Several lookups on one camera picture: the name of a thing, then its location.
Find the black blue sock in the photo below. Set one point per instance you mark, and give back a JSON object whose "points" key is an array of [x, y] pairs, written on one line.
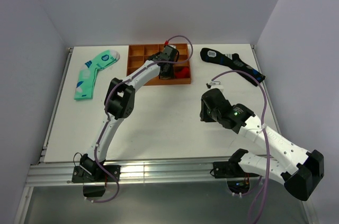
{"points": [[232, 61]]}

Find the red rolled sock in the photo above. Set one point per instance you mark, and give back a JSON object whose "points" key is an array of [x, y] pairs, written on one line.
{"points": [[182, 72]]}

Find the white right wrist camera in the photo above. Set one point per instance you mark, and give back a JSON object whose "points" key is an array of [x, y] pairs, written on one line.
{"points": [[215, 85]]}

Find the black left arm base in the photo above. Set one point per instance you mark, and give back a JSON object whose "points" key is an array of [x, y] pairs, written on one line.
{"points": [[93, 186]]}

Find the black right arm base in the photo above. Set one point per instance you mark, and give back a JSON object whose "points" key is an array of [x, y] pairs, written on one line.
{"points": [[238, 181]]}

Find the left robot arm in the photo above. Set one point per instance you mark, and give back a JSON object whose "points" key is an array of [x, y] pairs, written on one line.
{"points": [[119, 104]]}

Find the orange compartment tray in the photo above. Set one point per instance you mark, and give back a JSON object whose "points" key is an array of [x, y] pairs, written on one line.
{"points": [[138, 54]]}

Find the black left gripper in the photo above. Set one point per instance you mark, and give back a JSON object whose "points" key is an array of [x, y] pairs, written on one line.
{"points": [[167, 77]]}

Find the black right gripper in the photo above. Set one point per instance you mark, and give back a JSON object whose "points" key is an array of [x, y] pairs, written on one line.
{"points": [[203, 114]]}

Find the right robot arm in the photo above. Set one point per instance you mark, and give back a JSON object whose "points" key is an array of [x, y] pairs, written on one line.
{"points": [[296, 168]]}

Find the aluminium frame rail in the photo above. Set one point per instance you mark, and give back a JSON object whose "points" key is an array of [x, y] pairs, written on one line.
{"points": [[131, 172]]}

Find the mint green sock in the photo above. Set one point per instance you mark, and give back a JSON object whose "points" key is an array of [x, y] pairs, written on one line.
{"points": [[84, 89]]}

